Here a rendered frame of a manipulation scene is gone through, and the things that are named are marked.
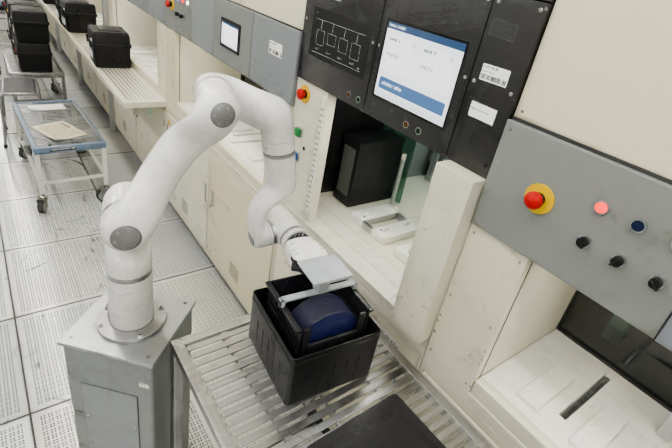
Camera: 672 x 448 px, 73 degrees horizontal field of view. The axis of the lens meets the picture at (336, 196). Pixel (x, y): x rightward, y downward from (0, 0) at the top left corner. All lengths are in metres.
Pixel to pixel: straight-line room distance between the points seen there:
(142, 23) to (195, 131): 3.39
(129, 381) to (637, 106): 1.40
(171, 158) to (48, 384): 1.49
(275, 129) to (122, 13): 3.33
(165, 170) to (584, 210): 0.95
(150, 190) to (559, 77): 0.96
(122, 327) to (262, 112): 0.74
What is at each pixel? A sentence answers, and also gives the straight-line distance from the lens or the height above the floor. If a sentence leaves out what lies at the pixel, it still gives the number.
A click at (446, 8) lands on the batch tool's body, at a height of 1.75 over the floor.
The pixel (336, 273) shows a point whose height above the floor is 1.08.
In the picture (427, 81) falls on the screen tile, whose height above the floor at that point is 1.56.
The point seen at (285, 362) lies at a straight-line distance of 1.23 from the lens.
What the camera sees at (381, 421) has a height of 0.86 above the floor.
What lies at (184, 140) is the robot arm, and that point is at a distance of 1.15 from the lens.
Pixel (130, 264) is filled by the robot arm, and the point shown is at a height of 1.01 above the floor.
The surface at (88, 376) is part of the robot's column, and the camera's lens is 1.56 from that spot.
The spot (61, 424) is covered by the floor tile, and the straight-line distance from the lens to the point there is 2.30.
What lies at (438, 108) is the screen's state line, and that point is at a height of 1.51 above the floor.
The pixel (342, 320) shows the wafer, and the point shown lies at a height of 0.95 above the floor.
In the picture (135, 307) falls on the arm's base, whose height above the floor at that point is 0.86.
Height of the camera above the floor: 1.81
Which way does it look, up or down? 27 degrees down
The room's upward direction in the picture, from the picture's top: 11 degrees clockwise
